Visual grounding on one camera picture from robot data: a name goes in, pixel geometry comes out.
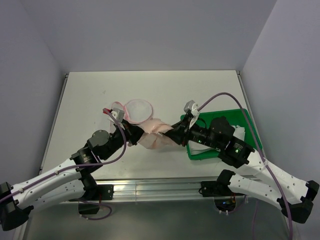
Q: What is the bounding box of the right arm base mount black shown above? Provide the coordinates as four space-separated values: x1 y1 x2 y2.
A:
198 180 244 214

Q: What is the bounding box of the mesh laundry bag pink trim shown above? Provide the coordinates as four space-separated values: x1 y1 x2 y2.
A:
108 99 153 130

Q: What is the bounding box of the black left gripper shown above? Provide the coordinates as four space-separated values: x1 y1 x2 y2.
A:
102 118 147 159

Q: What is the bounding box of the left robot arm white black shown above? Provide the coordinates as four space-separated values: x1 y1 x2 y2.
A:
0 122 144 231

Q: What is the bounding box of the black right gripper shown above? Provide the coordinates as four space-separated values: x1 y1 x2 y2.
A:
161 113 222 149

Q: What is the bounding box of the pink beige bra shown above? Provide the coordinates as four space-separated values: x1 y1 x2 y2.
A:
138 118 177 150

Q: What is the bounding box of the green plastic tray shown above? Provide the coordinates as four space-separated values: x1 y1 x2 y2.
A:
186 108 263 161

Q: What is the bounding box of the white cloth in tray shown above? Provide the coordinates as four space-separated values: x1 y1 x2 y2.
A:
188 125 246 155

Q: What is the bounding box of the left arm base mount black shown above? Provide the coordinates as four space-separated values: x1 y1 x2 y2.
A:
78 184 114 218

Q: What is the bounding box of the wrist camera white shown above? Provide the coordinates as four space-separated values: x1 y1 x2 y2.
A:
183 100 200 129
102 108 125 124

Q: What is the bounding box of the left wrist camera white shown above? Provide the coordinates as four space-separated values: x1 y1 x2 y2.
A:
102 108 125 124

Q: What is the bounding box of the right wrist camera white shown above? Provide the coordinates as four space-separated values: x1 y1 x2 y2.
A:
183 100 200 129

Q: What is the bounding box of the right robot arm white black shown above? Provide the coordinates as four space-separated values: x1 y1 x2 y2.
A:
165 116 320 224

